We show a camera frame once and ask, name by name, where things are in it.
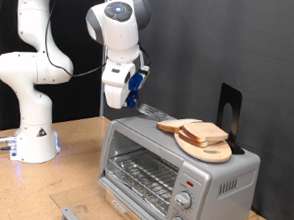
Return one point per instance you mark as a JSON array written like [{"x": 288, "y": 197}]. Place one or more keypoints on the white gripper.
[{"x": 116, "y": 96}]

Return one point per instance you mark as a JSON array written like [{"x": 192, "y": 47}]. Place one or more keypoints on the metal spatula with blue block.
[{"x": 150, "y": 111}]

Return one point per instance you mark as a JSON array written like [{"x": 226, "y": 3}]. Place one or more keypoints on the white bread slice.
[
  {"x": 206, "y": 131},
  {"x": 193, "y": 142},
  {"x": 171, "y": 125}
]

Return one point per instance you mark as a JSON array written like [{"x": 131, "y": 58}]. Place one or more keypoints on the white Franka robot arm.
[{"x": 28, "y": 133}]

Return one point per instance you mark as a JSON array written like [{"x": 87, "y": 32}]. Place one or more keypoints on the red oven indicator light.
[{"x": 190, "y": 184}]

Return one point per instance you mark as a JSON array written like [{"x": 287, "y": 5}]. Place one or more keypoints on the silver toaster oven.
[{"x": 215, "y": 201}]

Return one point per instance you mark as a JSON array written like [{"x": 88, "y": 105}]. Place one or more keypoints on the metal pole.
[{"x": 102, "y": 100}]

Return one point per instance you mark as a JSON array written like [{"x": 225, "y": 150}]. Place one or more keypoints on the round wooden serving board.
[{"x": 211, "y": 154}]

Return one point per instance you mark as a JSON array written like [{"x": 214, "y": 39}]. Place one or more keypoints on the black metal bookend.
[{"x": 236, "y": 98}]

